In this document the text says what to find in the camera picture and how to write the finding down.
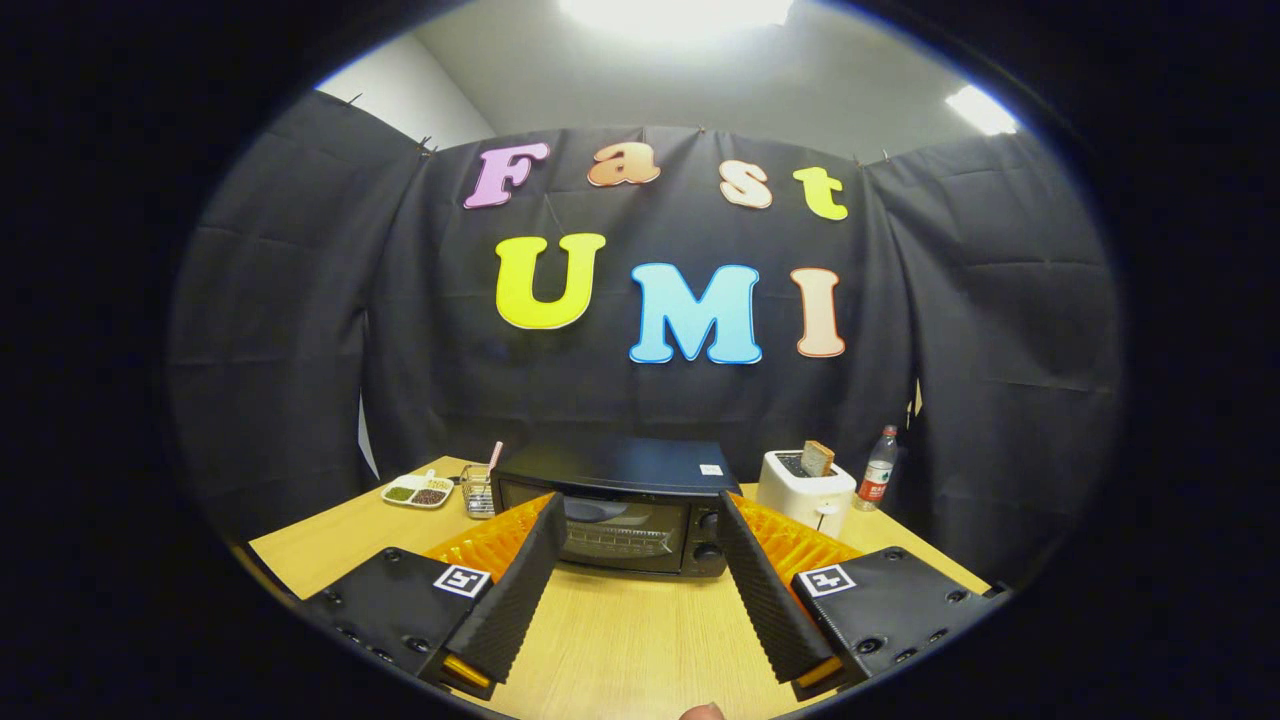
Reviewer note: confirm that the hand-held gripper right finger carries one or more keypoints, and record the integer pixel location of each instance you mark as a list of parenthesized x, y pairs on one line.
[(765, 600)]

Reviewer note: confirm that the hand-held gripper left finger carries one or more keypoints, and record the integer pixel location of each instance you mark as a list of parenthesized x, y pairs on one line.
[(515, 600)]

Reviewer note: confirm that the black toaster oven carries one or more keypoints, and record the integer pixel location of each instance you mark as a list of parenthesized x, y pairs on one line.
[(620, 465)]

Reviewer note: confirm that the white toaster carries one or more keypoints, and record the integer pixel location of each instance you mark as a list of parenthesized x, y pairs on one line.
[(800, 495)]

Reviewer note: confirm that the white divided spice dish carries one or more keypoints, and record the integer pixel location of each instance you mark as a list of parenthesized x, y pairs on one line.
[(418, 492)]

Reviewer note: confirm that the pink stick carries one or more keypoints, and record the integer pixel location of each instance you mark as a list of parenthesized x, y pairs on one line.
[(495, 454)]

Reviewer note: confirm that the brown bread slice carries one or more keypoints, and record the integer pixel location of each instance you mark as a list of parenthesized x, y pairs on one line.
[(818, 458)]

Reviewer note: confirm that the clear water bottle red label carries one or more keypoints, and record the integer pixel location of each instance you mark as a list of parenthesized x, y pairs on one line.
[(877, 475)]

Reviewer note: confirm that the black backdrop cloth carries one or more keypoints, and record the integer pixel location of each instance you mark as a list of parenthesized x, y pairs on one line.
[(300, 300)]

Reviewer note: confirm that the small ceiling light panel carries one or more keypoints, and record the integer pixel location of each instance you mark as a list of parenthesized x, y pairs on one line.
[(982, 110)]

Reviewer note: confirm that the large ceiling light panel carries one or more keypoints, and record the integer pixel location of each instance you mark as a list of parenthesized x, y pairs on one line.
[(675, 12)]

